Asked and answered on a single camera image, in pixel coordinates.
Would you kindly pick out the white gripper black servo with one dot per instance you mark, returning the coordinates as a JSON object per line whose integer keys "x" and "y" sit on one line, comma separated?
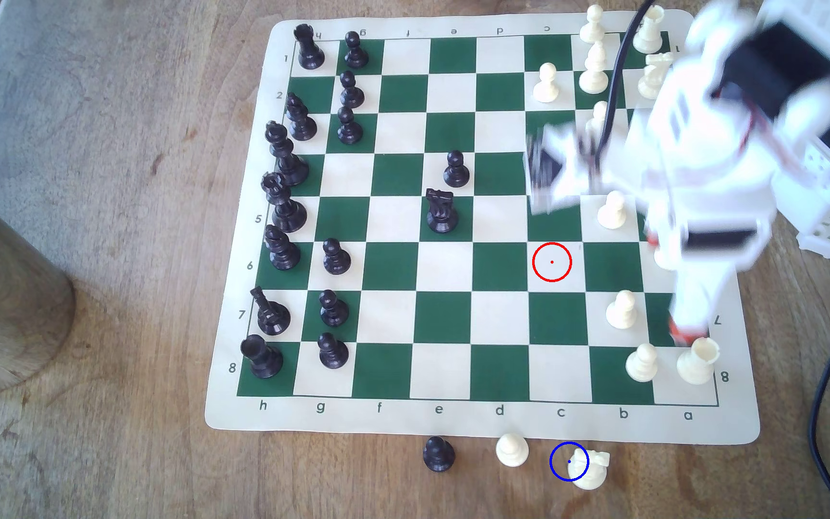
{"x": 717, "y": 239}

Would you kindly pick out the white knight chess piece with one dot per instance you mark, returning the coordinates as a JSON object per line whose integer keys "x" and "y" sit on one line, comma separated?
{"x": 592, "y": 472}
{"x": 651, "y": 76}

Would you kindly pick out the white pawn chess piece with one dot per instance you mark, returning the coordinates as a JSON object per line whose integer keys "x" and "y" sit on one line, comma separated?
{"x": 591, "y": 27}
{"x": 622, "y": 313}
{"x": 547, "y": 85}
{"x": 512, "y": 451}
{"x": 596, "y": 113}
{"x": 612, "y": 213}
{"x": 642, "y": 365}

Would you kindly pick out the white rook chess piece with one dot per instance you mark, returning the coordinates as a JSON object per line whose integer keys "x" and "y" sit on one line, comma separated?
{"x": 697, "y": 366}
{"x": 650, "y": 36}

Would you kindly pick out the white bishop chess piece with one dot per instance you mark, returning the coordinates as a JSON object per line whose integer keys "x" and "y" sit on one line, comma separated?
{"x": 592, "y": 72}

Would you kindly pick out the green and white chess mat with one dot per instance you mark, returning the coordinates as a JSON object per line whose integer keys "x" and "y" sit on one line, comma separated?
{"x": 451, "y": 317}

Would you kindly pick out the black pawn chess piece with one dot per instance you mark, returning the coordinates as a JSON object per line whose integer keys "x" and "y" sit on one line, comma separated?
{"x": 349, "y": 128}
{"x": 332, "y": 353}
{"x": 333, "y": 311}
{"x": 456, "y": 173}
{"x": 355, "y": 52}
{"x": 351, "y": 92}
{"x": 336, "y": 259}
{"x": 439, "y": 455}

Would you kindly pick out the black knight chess piece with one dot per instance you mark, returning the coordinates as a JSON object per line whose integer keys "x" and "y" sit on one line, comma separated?
{"x": 272, "y": 315}
{"x": 442, "y": 213}

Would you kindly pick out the black bishop chess piece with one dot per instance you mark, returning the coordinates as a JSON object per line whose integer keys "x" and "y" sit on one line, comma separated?
{"x": 282, "y": 252}

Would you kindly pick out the black rook chess piece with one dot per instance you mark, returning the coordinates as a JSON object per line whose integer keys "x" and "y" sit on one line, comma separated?
{"x": 262, "y": 360}
{"x": 308, "y": 49}

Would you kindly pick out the black queen h5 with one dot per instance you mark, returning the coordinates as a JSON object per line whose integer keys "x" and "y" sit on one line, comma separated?
{"x": 285, "y": 209}

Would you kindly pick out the black king h4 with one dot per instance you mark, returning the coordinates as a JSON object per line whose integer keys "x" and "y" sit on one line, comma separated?
{"x": 288, "y": 162}

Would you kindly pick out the black bishop h3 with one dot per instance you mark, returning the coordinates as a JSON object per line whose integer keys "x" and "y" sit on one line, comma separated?
{"x": 301, "y": 122}

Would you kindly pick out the large wooden cylinder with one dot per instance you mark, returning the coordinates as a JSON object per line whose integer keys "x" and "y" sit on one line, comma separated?
{"x": 4, "y": 303}

